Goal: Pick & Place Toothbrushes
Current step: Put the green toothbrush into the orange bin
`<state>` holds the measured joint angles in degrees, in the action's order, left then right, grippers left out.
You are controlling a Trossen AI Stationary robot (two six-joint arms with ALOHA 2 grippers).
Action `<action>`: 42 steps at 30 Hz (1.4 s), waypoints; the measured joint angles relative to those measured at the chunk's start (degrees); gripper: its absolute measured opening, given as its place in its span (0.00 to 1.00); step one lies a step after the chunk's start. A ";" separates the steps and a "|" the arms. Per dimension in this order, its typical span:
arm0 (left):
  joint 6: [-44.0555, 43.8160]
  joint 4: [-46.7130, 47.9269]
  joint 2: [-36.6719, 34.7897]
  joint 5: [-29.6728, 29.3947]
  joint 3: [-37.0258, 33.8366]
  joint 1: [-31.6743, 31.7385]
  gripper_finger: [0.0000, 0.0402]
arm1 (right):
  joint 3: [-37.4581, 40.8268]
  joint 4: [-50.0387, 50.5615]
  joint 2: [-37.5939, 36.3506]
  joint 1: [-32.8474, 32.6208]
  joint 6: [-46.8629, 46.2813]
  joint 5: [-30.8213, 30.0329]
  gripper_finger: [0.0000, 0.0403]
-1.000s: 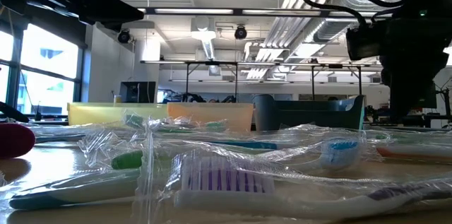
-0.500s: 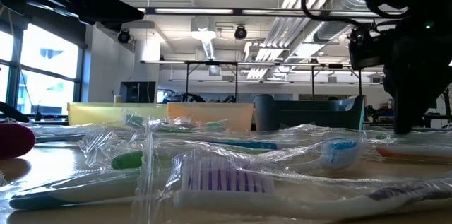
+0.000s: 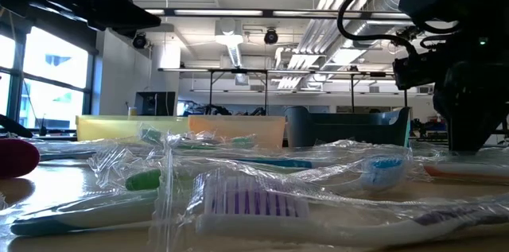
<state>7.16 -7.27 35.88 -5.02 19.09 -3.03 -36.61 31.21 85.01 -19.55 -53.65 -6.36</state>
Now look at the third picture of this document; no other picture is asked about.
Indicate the black equipment box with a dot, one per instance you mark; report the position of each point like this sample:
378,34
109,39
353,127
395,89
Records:
155,103

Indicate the black ceiling spotlight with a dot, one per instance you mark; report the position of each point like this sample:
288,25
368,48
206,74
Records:
139,40
270,36

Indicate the green toothbrush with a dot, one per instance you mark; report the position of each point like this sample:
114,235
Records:
151,136
143,180
244,142

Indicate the orange plastic bin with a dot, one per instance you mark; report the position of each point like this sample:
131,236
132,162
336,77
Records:
258,129

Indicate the light turquoise plastic bin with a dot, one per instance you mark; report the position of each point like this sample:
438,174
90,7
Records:
408,136

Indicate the silver ventilation duct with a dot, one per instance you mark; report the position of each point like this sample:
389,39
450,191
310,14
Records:
374,5

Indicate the small yellow cup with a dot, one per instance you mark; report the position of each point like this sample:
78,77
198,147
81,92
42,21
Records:
132,111

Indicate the orange toothbrush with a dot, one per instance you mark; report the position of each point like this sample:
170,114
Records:
469,172

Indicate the magenta cloth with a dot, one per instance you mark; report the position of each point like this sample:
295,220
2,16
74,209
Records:
18,158

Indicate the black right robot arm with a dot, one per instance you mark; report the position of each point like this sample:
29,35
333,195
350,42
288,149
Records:
477,85

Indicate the small dark teal bin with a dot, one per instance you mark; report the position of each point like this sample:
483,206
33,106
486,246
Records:
338,129

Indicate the yellow plastic bin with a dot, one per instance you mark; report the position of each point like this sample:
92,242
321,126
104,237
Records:
111,129

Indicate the wrapped purple toothbrush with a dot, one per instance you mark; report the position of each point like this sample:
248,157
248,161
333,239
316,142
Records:
254,204

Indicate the large window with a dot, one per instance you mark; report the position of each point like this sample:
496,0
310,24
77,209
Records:
51,77

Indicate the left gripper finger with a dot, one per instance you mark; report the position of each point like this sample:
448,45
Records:
119,9

